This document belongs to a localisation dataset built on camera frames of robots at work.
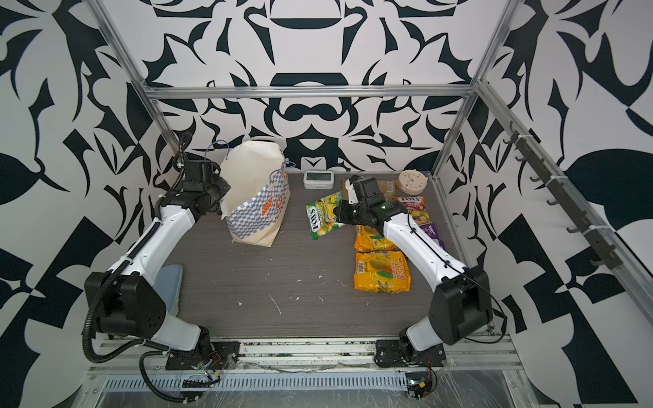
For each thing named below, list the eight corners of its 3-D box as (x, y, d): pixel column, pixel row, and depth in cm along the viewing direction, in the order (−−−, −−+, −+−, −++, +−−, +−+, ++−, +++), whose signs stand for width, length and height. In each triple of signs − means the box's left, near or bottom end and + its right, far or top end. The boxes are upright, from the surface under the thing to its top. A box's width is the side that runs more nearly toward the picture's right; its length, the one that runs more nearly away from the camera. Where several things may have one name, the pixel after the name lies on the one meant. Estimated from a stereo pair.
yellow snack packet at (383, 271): (355, 294, 87) (356, 288, 83) (352, 257, 96) (354, 250, 91) (408, 294, 87) (413, 288, 83) (401, 257, 96) (405, 250, 92)
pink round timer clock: (401, 194, 114) (402, 190, 112) (396, 173, 123) (397, 169, 121) (429, 194, 114) (430, 190, 112) (422, 173, 123) (423, 169, 121)
